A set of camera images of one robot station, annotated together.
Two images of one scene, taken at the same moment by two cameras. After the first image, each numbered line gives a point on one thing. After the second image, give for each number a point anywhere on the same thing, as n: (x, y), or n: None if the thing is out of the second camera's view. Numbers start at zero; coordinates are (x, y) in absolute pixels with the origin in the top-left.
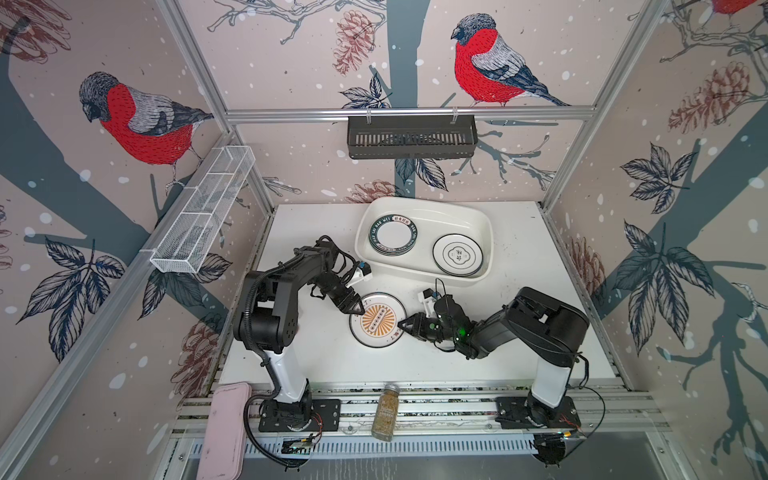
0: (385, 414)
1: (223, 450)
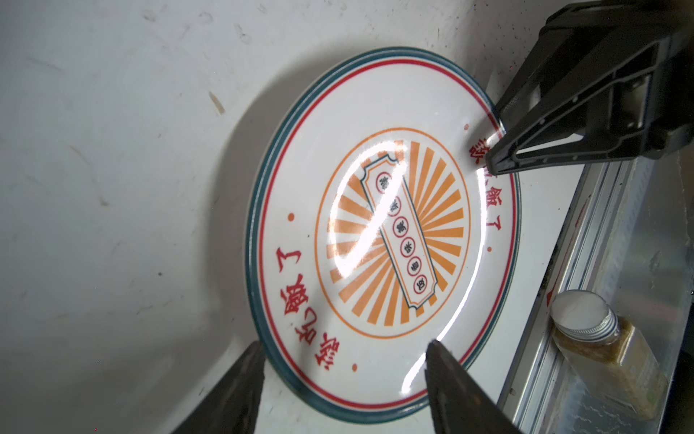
0: (607, 353)
1: None
